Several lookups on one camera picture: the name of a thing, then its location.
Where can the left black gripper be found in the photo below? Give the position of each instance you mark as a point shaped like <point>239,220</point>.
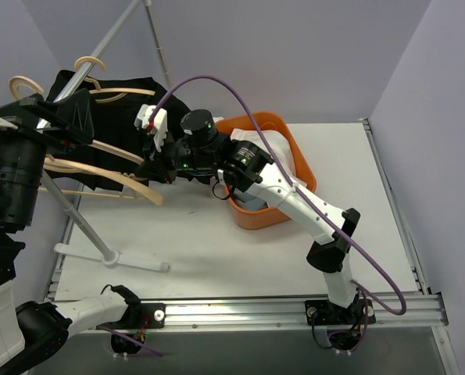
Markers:
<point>55,123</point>

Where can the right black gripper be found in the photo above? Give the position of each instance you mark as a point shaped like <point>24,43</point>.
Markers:
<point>159,163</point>

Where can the black skirt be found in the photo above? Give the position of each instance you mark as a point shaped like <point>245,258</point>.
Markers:
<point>114,125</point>

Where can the wooden hanger for black skirt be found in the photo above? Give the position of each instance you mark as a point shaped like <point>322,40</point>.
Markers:
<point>118,92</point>

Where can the wooden hanger for denim skirt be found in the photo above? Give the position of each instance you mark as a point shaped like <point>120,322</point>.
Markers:
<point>66,166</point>

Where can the wooden hanger for white skirt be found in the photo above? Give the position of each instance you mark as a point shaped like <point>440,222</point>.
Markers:
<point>17,81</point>

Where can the blue denim skirt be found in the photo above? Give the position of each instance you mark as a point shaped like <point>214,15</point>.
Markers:
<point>248,202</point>

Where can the white pleated skirt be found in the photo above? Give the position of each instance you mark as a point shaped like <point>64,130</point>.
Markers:
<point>277,142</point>

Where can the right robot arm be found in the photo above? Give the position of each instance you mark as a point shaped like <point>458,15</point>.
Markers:
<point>204,153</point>

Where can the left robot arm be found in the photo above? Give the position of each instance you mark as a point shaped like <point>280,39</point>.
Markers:
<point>31,333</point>

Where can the orange plastic basket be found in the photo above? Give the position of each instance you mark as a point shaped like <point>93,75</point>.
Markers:
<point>255,220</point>

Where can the white metal clothes rack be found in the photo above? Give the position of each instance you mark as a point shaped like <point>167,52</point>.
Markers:
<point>99,250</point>

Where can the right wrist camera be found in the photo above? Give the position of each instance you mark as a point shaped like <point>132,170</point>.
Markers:
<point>156,126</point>

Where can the aluminium mounting rail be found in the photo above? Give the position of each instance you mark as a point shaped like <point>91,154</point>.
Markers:
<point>210,315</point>

